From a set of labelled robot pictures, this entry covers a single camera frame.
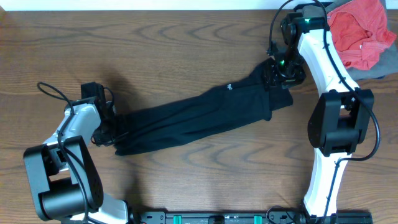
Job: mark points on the crumpled red shirt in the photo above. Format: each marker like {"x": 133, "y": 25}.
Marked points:
{"x": 359, "y": 32}

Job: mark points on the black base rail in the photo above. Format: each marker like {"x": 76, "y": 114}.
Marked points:
{"x": 278, "y": 216}

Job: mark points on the black t-shirt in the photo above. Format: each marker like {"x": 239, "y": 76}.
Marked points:
{"x": 221, "y": 108}

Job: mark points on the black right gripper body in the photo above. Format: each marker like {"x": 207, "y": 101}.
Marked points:
{"x": 290, "y": 70}

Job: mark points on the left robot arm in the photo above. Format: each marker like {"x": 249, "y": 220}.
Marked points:
{"x": 63, "y": 179}

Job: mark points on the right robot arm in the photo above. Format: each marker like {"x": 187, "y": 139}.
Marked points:
{"x": 342, "y": 127}

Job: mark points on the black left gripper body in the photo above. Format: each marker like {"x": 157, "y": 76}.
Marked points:
{"x": 104, "y": 134}

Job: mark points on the folded grey garment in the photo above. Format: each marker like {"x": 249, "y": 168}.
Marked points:
{"x": 388, "y": 59}

